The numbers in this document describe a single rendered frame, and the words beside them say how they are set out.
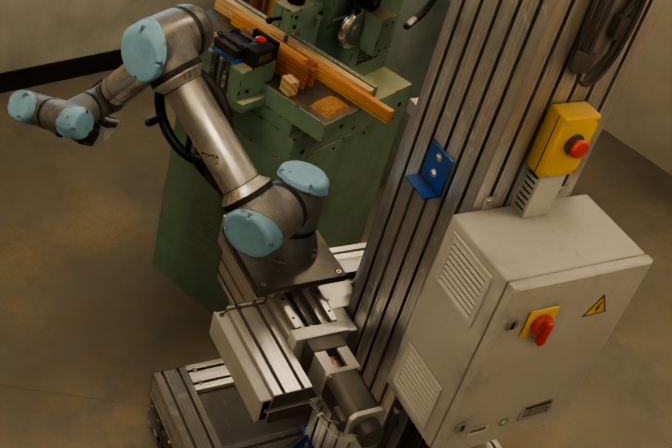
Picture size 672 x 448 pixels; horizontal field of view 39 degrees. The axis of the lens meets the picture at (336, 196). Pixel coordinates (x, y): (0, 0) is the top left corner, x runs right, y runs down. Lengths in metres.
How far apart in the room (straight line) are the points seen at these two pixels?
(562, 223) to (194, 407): 1.21
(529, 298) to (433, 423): 0.38
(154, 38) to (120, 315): 1.40
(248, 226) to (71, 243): 1.49
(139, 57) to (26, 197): 1.65
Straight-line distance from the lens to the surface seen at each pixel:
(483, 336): 1.76
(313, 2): 2.72
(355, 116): 2.62
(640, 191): 4.60
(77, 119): 2.23
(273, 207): 1.95
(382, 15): 2.74
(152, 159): 3.77
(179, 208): 3.07
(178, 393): 2.64
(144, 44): 1.93
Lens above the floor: 2.24
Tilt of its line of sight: 36 degrees down
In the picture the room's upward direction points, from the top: 17 degrees clockwise
